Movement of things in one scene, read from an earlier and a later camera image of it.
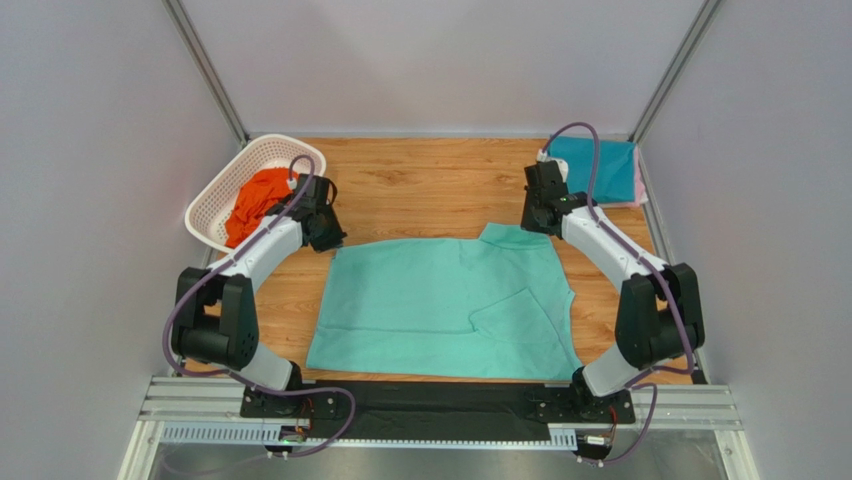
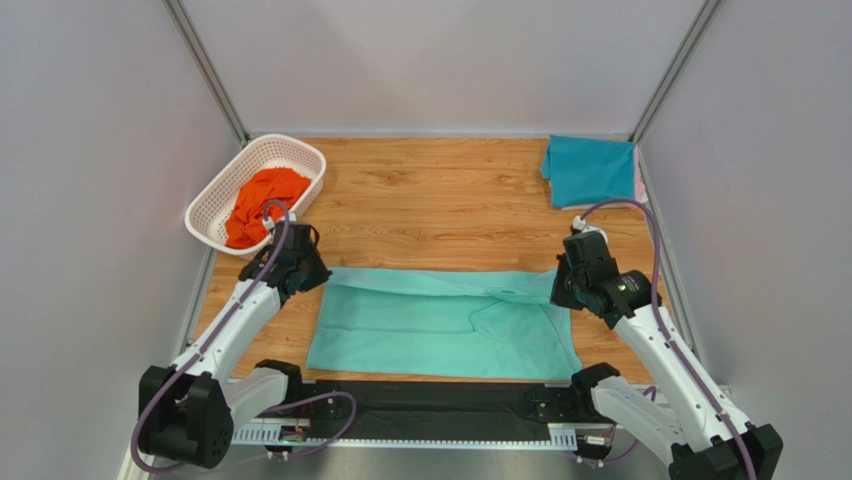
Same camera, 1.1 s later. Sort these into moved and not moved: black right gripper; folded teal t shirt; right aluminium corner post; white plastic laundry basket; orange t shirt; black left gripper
Moved: black left gripper; black right gripper
Not moved: folded teal t shirt; orange t shirt; right aluminium corner post; white plastic laundry basket
